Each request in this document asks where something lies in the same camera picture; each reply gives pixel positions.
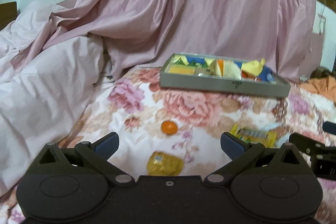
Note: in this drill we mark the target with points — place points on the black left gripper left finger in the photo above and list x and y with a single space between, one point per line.
95 156

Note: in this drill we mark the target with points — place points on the grey snack tray box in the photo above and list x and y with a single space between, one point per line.
191 71

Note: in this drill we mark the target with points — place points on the orange cloth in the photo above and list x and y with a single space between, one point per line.
325 87

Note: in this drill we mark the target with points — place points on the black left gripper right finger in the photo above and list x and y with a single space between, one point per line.
243 156

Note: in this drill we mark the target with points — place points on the yellow snack packet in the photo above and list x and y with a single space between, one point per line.
164 164

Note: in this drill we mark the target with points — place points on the yellow crumpled wrapper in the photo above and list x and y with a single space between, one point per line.
254 67

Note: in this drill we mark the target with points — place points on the yellow green snack bar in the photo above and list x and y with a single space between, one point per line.
249 135

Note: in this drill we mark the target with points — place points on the floral bed sheet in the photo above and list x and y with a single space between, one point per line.
135 106

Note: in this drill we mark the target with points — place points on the pink satin curtain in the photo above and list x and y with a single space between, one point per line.
149 31

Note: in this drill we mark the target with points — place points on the small orange mandarin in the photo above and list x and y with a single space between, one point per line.
169 127

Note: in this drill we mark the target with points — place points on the dark wooden headboard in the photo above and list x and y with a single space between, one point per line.
8 13

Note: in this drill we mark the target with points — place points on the light pink duvet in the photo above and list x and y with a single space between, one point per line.
42 102

